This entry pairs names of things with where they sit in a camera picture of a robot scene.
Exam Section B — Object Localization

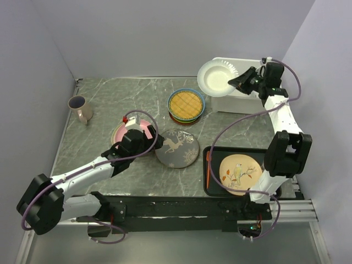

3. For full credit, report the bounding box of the orange plastic fork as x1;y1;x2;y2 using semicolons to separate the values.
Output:
206;151;211;189

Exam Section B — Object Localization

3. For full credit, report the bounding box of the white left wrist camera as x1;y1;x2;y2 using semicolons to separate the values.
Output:
124;115;143;133

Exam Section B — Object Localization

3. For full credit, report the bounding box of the grey reindeer plate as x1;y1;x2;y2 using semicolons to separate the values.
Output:
155;129;200;169

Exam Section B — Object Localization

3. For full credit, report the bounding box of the beige bird plate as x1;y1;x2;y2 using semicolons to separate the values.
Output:
219;154;262;196

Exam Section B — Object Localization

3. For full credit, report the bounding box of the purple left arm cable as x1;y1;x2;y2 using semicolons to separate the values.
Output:
21;109;160;245

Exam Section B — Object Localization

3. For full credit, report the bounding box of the stack of coloured plates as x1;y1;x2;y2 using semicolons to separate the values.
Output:
169;112;201;126

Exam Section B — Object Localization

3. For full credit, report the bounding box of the blue plate with bamboo mat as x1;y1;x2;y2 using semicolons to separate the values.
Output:
167;88;205;120

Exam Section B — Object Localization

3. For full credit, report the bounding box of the yellow black patterned plate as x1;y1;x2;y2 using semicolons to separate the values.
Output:
111;128;118;145

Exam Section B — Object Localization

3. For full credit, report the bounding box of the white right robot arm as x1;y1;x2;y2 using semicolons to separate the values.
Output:
228;59;312;219

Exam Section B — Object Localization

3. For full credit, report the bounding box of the pink plate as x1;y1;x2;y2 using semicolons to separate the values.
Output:
115;119;152;142

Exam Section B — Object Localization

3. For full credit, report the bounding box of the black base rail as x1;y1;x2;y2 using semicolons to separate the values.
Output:
93;192;272;232

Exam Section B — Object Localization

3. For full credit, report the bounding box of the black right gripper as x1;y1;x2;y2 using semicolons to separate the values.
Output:
228;67;267;95

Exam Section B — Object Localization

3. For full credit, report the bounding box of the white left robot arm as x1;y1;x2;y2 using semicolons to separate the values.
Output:
16;125;164;235

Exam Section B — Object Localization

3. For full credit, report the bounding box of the black tray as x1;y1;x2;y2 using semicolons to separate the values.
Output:
202;146;266;198

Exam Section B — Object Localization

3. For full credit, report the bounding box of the white plastic bin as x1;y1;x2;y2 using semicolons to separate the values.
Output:
211;57;265;114

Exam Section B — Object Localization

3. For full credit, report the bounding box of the pink mug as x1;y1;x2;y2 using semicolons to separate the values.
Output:
68;95;93;125

